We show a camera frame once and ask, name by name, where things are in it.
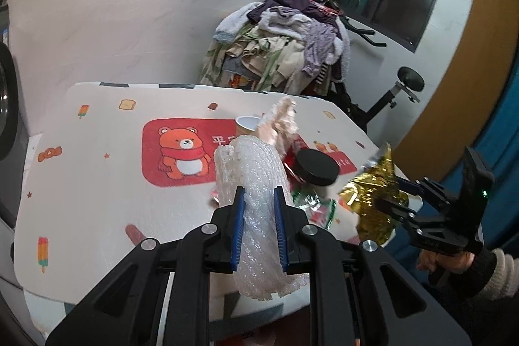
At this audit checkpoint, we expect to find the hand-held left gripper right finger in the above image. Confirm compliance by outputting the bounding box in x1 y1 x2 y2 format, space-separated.
273 186 473 346

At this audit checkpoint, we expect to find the crumpled beige wrapper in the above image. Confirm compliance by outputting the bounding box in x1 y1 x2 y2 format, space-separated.
255 97 303 150

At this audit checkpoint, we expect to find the bear printed tablecloth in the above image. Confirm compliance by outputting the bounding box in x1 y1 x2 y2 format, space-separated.
14 82 406 330

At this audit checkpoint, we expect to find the red green foil wrapper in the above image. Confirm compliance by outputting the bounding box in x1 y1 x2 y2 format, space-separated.
286 184 338 229

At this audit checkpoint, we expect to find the black round lid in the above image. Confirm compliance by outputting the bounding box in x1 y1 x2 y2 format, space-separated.
295 149 340 186

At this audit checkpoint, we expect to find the clear bubble wrap roll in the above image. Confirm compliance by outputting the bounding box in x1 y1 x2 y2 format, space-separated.
213 135 311 302

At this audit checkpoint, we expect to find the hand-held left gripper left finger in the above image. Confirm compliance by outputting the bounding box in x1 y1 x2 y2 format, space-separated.
44 186 246 346

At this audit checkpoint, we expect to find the black exercise bike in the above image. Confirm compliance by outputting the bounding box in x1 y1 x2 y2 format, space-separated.
320 0 424 136

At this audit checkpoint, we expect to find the pile of clothes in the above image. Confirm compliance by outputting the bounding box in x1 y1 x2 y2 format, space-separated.
199 0 351 95

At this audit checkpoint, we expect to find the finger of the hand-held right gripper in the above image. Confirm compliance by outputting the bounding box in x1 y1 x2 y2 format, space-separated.
375 199 418 225
395 176 447 205

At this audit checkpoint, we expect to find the gold foil wrapper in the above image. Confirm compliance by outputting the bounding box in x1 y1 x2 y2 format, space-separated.
338 143 410 247

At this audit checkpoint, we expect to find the person's right forearm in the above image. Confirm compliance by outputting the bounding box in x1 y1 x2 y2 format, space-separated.
430 246 519 346

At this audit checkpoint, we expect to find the blue curtain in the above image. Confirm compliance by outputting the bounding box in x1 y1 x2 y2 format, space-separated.
474 62 519 249

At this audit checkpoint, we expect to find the paper cup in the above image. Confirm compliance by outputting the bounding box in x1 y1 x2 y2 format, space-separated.
235 115 264 138

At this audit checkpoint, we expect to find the person's right hand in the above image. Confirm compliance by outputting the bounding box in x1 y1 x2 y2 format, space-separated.
417 249 475 276

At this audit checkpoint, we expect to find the grey washing machine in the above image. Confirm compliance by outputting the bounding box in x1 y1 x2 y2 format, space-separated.
0 42 31 160

